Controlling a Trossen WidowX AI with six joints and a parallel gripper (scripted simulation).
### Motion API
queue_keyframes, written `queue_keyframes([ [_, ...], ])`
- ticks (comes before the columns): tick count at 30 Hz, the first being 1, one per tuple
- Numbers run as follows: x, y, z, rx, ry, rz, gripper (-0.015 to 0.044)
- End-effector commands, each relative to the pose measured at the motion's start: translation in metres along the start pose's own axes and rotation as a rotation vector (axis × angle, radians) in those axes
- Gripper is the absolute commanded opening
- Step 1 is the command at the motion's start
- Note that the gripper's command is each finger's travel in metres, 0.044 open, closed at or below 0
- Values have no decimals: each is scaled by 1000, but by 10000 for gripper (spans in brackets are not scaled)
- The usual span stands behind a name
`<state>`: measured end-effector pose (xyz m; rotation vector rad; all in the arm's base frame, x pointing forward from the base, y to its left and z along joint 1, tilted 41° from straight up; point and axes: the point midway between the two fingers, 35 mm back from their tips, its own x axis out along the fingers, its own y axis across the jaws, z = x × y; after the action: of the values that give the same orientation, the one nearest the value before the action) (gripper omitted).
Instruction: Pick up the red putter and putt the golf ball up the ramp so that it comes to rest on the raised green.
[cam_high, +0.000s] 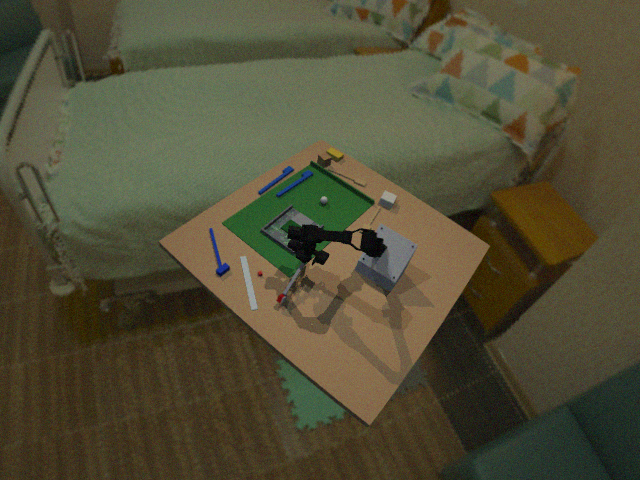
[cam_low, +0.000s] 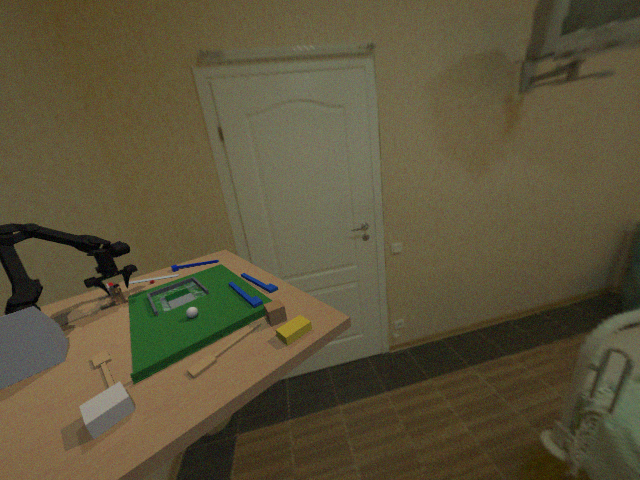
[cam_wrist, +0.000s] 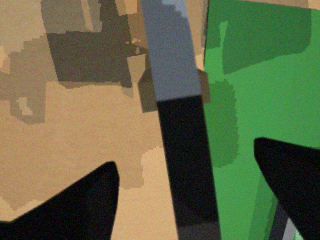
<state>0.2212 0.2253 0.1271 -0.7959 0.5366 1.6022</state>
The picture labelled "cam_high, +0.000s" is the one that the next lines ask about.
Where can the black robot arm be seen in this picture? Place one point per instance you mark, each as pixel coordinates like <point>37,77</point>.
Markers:
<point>311,234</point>

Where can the green flat mat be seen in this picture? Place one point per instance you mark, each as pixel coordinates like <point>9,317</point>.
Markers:
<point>344,206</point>

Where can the yellow rectangular block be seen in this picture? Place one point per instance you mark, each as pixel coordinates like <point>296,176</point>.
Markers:
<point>335,154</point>

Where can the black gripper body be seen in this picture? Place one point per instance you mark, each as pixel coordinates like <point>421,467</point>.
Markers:
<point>320,256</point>

